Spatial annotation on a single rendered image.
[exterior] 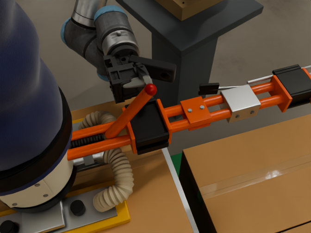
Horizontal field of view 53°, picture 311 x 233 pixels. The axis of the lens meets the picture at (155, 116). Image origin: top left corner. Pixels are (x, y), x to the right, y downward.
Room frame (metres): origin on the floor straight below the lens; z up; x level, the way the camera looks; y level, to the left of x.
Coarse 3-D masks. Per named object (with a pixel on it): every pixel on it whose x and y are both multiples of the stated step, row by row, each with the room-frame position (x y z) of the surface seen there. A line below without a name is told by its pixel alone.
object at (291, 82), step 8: (288, 72) 0.49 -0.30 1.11; (296, 72) 0.49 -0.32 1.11; (304, 72) 0.49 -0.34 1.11; (272, 80) 0.48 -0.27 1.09; (280, 80) 0.47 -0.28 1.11; (288, 80) 0.47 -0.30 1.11; (296, 80) 0.47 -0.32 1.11; (304, 80) 0.47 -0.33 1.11; (280, 88) 0.45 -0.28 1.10; (288, 88) 0.44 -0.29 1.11; (296, 88) 0.44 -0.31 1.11; (304, 88) 0.44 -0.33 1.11; (288, 96) 0.42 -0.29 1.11; (296, 96) 0.42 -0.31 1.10; (304, 96) 0.44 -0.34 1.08; (280, 104) 0.43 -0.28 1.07; (288, 104) 0.41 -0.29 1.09; (296, 104) 0.43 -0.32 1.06
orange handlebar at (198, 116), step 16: (272, 96) 0.43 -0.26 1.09; (176, 112) 0.39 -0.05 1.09; (192, 112) 0.39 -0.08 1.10; (208, 112) 0.39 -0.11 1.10; (224, 112) 0.39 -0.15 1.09; (96, 128) 0.35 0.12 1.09; (176, 128) 0.35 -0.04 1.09; (192, 128) 0.36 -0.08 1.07; (96, 144) 0.31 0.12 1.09; (112, 144) 0.31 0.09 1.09; (128, 144) 0.32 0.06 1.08
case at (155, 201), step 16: (80, 112) 0.49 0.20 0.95; (112, 112) 0.49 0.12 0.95; (144, 160) 0.35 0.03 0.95; (160, 160) 0.35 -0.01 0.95; (80, 176) 0.30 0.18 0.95; (96, 176) 0.30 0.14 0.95; (112, 176) 0.30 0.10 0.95; (144, 176) 0.30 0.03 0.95; (160, 176) 0.30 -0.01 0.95; (144, 192) 0.26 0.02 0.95; (160, 192) 0.26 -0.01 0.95; (176, 192) 0.26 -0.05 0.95; (0, 208) 0.23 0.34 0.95; (128, 208) 0.23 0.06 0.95; (144, 208) 0.23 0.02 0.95; (160, 208) 0.23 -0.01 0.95; (176, 208) 0.23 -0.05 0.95; (128, 224) 0.19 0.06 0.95; (144, 224) 0.19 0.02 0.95; (160, 224) 0.19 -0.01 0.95; (176, 224) 0.19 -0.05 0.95
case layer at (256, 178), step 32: (288, 128) 0.70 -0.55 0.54; (192, 160) 0.55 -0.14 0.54; (224, 160) 0.55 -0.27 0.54; (256, 160) 0.55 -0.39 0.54; (288, 160) 0.55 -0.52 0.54; (192, 192) 0.47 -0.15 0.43; (224, 192) 0.42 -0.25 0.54; (256, 192) 0.42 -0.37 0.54; (288, 192) 0.42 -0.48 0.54; (224, 224) 0.31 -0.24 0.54; (256, 224) 0.31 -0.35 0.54; (288, 224) 0.31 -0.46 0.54
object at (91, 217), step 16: (80, 192) 0.26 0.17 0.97; (96, 192) 0.26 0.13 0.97; (64, 208) 0.22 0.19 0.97; (80, 208) 0.21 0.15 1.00; (112, 208) 0.22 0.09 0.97; (0, 224) 0.19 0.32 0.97; (16, 224) 0.19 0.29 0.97; (80, 224) 0.19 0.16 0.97; (96, 224) 0.19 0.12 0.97; (112, 224) 0.19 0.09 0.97
